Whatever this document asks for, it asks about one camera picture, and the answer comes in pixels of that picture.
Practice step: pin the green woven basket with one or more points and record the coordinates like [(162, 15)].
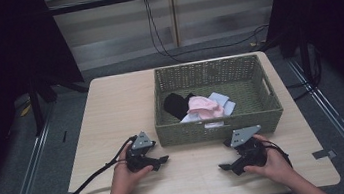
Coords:
[(177, 76)]

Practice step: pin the dark curtain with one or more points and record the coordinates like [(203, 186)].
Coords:
[(4, 65), (332, 5)]

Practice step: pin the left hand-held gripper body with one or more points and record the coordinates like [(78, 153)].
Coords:
[(141, 142)]

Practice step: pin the black metal stand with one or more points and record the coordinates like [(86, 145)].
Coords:
[(36, 108)]

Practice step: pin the black sock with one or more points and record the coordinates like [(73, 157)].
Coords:
[(175, 105)]

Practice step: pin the person's right hand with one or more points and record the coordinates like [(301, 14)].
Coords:
[(276, 165)]

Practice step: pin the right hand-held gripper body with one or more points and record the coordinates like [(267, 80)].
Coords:
[(244, 135)]

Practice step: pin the yellow floor scrap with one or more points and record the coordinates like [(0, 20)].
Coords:
[(25, 110)]

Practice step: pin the pink sock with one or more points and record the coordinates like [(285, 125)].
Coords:
[(204, 106)]

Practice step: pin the metal floor rail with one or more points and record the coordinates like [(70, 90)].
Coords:
[(338, 122), (28, 183)]

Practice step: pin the person's left hand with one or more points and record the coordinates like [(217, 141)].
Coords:
[(124, 179)]

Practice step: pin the white sock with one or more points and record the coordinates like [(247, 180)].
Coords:
[(225, 100)]

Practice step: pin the wooden vertical strip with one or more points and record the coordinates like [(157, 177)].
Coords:
[(175, 16)]

